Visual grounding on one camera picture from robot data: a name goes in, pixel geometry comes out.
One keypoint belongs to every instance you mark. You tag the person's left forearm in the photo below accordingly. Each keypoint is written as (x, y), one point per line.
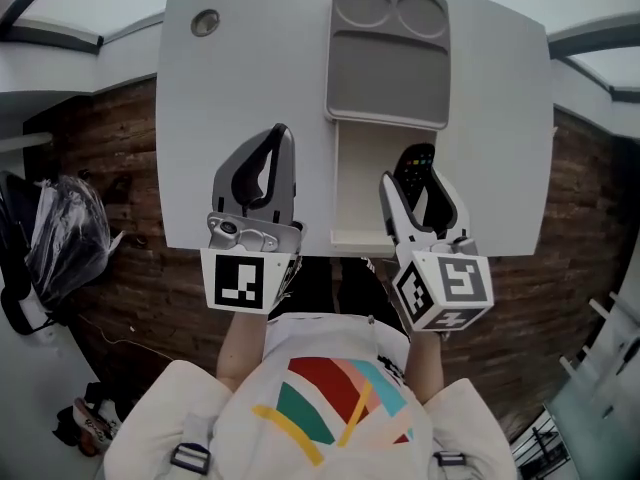
(242, 348)

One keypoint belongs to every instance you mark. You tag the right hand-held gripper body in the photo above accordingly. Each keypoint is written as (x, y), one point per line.
(460, 283)

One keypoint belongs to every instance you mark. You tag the black framed window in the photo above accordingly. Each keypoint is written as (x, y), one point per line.
(590, 35)
(50, 35)

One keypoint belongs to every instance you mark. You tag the frosted glass partition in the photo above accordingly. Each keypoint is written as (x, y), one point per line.
(595, 438)

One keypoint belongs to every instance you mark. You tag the black remote control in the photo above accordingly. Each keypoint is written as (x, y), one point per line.
(415, 168)

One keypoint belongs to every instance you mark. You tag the white metal rack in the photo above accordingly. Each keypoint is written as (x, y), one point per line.
(610, 348)

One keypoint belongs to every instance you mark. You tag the person's right forearm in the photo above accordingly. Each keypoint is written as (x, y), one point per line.
(425, 368)

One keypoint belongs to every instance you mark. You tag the white patterned tote bag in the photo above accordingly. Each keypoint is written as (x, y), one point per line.
(97, 428)

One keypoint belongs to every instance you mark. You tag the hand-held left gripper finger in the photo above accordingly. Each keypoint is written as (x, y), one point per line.
(227, 183)
(285, 183)

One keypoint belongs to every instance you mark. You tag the white shirt with colourful print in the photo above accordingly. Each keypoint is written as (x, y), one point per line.
(165, 418)

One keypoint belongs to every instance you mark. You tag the black office chair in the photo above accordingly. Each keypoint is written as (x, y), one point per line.
(12, 248)

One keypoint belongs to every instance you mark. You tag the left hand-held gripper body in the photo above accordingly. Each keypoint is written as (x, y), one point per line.
(240, 278)

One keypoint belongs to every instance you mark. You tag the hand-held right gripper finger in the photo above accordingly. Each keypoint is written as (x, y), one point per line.
(395, 218)
(452, 208)

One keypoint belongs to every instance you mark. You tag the white box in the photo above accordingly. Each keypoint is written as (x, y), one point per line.
(390, 78)

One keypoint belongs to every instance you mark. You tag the black trousers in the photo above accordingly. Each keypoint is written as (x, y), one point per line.
(320, 288)

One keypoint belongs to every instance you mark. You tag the clear plastic covered chair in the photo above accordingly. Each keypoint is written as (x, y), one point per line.
(70, 238)

